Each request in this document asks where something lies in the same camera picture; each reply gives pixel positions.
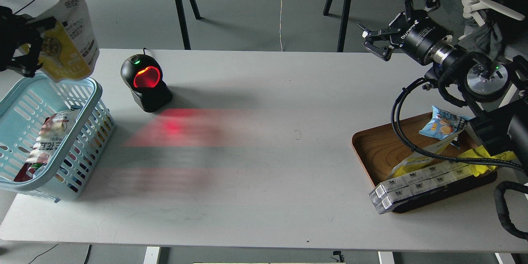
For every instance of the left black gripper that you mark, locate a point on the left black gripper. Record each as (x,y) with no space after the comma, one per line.
(11,27)

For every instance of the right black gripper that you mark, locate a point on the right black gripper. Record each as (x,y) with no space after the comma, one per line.
(415,37)

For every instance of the yellow white snack pouch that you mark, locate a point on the yellow white snack pouch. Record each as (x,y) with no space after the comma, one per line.
(69,48)

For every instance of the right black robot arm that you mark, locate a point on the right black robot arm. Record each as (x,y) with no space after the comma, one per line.
(496,94)

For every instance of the red white snack bag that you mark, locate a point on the red white snack bag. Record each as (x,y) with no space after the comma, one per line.
(52,133)

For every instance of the light blue plastic basket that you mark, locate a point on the light blue plastic basket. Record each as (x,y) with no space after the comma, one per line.
(23,112)

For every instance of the yellow cartoon snack bag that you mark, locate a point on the yellow cartoon snack bag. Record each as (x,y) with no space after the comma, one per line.
(481,152)

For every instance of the white boxed snack pack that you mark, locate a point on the white boxed snack pack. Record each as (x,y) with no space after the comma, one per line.
(396,191)

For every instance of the white office chair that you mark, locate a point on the white office chair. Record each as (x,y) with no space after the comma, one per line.
(497,28)

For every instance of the blue chip bag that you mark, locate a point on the blue chip bag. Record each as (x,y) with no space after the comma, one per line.
(443,124)

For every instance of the black barcode scanner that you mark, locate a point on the black barcode scanner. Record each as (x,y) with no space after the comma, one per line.
(144,76)

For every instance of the brown wooden tray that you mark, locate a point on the brown wooden tray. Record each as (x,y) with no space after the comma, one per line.
(379,151)

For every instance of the yellow white flat pouch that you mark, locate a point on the yellow white flat pouch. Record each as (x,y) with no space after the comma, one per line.
(417,161)

